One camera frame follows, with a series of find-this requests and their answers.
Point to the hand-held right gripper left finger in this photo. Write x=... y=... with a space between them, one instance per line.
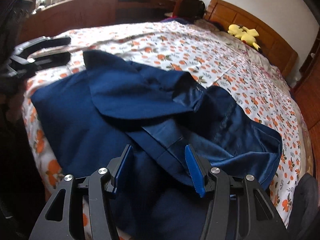
x=122 y=170

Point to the dark chair with clothes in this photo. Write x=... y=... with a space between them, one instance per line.
x=191 y=7

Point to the wooden bed headboard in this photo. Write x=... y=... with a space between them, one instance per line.
x=262 y=30

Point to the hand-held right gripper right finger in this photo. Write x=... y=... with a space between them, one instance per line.
x=195 y=170

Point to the floral orange print bedsheet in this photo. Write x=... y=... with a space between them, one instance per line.
x=175 y=45

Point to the person's dark clothing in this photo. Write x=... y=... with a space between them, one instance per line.
x=17 y=167

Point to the wooden window cabinet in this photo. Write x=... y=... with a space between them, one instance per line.
x=87 y=12

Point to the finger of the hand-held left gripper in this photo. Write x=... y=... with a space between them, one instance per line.
x=50 y=58
x=52 y=42

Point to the wooden wardrobe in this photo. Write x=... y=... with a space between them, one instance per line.
x=310 y=85

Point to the navy blue jacket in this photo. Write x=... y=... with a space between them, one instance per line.
x=82 y=120

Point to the yellow plush toy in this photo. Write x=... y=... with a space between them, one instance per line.
x=241 y=33

